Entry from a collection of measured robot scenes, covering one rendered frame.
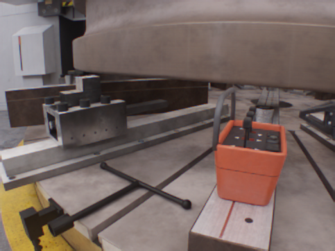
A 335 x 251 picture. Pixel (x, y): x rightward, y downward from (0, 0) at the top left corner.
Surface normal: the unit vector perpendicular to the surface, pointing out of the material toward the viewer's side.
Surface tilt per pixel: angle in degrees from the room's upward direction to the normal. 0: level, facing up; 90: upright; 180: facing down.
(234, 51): 90
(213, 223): 0
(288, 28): 90
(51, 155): 72
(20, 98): 90
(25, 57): 90
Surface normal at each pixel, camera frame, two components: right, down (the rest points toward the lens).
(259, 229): 0.00, -0.96
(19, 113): 0.34, 0.28
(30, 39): -0.05, 0.29
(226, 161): -0.41, 0.38
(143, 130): 0.64, -0.10
